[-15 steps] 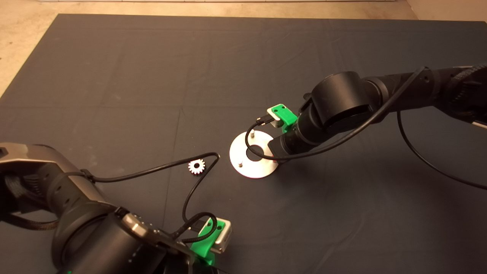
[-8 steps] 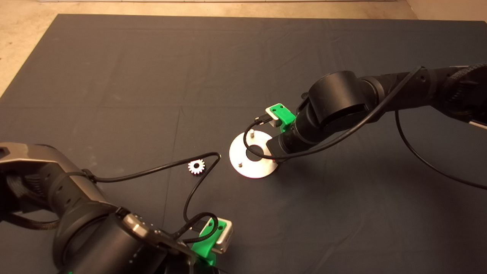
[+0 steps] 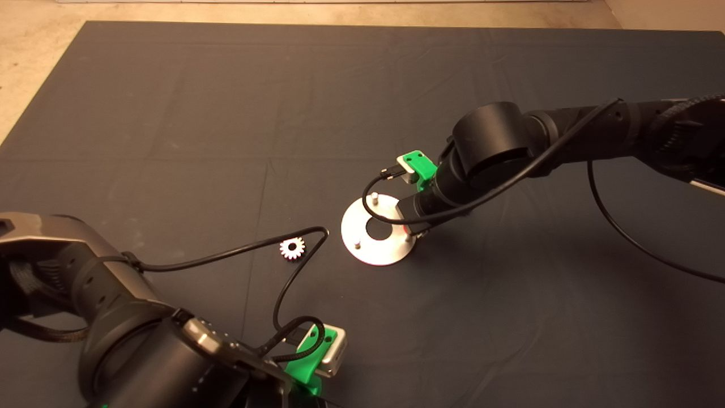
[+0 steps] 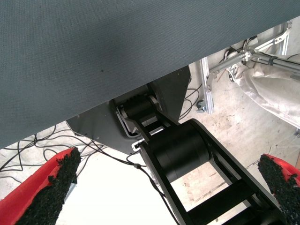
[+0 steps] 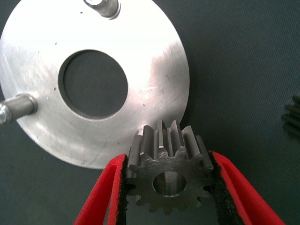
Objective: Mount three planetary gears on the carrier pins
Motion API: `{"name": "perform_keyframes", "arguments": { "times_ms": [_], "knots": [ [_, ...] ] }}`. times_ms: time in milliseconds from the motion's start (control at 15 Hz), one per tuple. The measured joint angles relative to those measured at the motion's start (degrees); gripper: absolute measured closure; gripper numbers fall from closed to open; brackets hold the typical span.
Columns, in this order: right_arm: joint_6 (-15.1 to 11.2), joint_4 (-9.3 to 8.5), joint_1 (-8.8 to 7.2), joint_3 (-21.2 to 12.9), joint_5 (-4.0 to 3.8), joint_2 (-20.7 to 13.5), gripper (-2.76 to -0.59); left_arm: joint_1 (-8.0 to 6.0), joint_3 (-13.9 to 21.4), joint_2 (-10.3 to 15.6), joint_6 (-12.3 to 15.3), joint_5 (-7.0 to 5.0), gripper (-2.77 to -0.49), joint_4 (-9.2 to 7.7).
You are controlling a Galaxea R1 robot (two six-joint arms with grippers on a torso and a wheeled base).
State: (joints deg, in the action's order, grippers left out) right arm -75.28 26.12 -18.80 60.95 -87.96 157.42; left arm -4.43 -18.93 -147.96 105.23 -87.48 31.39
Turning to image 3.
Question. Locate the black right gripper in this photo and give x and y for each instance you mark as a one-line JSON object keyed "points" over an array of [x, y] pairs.
{"points": [[433, 207]]}

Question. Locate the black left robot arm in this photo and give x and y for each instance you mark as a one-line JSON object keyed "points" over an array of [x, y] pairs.
{"points": [[153, 368]]}

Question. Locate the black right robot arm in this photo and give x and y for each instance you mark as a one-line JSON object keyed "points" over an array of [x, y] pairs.
{"points": [[493, 141]]}

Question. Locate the round metal carrier plate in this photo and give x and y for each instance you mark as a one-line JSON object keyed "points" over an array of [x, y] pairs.
{"points": [[354, 229]]}

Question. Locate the dark grey table cloth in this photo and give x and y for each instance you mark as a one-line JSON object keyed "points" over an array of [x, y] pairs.
{"points": [[226, 113]]}

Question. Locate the small silver camera box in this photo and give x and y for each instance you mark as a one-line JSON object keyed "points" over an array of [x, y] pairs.
{"points": [[334, 354], [405, 168]]}

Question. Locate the bright green camera mount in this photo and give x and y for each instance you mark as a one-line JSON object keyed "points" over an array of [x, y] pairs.
{"points": [[422, 164], [306, 371]]}

